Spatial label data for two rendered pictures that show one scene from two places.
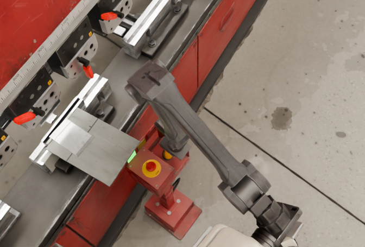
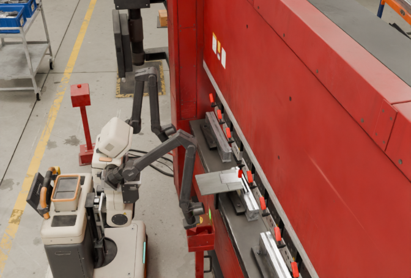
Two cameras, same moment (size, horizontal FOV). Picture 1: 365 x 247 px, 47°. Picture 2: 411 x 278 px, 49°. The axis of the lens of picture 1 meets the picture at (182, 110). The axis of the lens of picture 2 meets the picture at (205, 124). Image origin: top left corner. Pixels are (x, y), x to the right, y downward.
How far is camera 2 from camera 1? 236 cm
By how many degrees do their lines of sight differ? 74
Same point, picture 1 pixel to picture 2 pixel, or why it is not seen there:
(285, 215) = (110, 173)
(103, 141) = (215, 184)
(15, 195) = (233, 165)
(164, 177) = not seen: hidden behind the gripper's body
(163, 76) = (179, 134)
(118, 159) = (202, 184)
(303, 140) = not seen: outside the picture
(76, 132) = (230, 179)
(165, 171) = not seen: hidden behind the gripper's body
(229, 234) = (123, 139)
